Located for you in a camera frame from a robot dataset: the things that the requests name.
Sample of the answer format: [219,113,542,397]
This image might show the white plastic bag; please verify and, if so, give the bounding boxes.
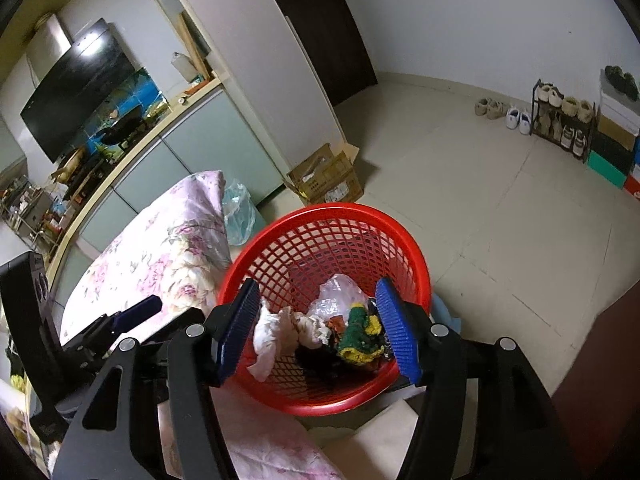
[247,298,298,382]

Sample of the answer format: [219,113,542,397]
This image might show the green yellow scrub sponge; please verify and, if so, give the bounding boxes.
[337,304,392,366]

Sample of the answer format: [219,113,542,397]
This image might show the white tissue wad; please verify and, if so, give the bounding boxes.
[293,312,332,350]

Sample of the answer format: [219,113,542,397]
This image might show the black plastic bag trash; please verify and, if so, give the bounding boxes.
[294,346,380,391]

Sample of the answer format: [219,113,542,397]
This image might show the pink floral quilt cover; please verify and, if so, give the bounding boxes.
[60,170,341,479]

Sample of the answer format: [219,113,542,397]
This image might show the metal spice rack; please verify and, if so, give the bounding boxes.
[1,174,53,254]

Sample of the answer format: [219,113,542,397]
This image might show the red plastic mesh basket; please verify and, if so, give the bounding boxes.
[218,203,432,417]

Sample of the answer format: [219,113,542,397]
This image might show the blue plastic bag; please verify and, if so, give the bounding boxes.
[222,179,254,247]

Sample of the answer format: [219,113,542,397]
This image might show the golden pan on stove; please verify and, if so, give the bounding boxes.
[50,145,87,184]

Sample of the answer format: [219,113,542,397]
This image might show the black wok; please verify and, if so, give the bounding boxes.
[99,116,145,146]

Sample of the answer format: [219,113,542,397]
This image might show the cardboard box on floor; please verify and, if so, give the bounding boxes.
[284,143,363,205]

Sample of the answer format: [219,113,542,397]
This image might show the black range hood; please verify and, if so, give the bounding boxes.
[21,18,136,162]

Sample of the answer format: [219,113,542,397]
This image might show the white sneakers pair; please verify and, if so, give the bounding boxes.
[506,106,532,136]

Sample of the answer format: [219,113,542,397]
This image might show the beige slippers pair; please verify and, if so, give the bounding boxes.
[474,98,509,120]

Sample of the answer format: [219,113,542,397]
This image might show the black shoe rack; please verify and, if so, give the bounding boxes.
[532,79,597,164]

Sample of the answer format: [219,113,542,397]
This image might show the white plastic jug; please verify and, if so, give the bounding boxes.
[171,52,200,82]

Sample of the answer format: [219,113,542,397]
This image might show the stacked coloured boxes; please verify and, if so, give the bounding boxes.
[587,65,639,200]

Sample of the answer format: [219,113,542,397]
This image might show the wooden cutting board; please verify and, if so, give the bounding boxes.
[177,13,212,81]

